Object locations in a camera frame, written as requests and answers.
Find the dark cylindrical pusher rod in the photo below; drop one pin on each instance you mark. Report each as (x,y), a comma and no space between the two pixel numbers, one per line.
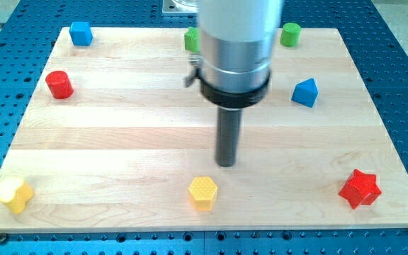
(227,137)

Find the black clamp ring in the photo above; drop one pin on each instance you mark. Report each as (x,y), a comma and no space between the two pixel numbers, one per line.
(225,99)

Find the yellow hexagon block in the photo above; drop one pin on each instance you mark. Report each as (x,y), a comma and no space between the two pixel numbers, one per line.
(203,193)

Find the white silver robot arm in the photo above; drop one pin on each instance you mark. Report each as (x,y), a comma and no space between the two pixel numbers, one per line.
(233,62)

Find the green star block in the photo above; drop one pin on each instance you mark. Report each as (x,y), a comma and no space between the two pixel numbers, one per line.
(191,39)

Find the blue triangle block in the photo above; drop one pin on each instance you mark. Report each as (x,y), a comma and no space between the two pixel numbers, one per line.
(306,93)

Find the green cylinder block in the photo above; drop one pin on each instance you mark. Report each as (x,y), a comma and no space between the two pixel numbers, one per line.
(290,34)

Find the wooden board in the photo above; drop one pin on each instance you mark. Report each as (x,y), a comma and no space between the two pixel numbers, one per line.
(121,152)

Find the red star block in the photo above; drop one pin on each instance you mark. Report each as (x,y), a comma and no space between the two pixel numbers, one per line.
(360,189)

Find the blue cube block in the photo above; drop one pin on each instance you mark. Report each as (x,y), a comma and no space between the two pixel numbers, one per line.
(80,33)

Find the red cylinder block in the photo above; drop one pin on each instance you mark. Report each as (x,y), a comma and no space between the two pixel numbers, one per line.
(59,84)

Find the yellow heart block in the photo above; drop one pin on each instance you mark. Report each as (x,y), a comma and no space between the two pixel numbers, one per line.
(15,192)

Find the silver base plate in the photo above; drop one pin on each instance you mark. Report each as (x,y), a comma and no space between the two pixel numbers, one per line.
(171,7)

